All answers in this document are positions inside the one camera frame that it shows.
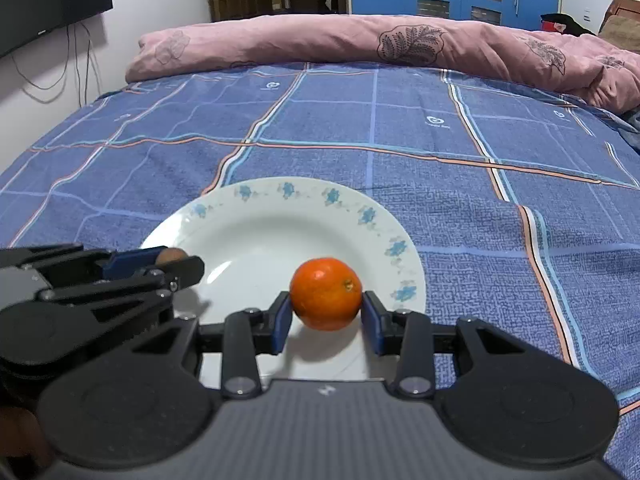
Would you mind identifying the small brown longan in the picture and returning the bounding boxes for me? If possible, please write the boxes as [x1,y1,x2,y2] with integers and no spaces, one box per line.
[155,247,189,266]

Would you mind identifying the dark blue blanket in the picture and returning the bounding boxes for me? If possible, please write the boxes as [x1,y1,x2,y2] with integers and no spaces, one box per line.
[618,108,640,154]

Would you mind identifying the black and red bag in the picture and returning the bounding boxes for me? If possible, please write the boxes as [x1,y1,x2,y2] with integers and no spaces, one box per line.
[540,13,593,37]

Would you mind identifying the orange mandarin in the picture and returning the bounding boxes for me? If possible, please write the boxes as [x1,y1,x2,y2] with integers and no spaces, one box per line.
[288,258,363,332]

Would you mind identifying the white floral plate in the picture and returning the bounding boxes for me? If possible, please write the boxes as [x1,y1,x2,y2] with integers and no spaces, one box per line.
[141,177,426,388]

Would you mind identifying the wooden headboard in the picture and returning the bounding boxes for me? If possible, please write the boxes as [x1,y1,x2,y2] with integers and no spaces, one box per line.
[600,0,640,30]

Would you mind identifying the brown pillow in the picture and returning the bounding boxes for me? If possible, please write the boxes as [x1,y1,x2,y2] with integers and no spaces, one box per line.
[598,15,640,54]

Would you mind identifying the hanging television cables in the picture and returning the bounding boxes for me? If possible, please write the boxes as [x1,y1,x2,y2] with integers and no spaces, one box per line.
[8,22,106,109]

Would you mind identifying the blue plaid bedsheet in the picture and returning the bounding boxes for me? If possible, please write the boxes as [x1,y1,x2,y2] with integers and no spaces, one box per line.
[1,63,639,479]

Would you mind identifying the pink folded quilt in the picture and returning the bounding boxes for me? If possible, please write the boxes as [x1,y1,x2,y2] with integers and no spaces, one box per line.
[125,14,639,114]

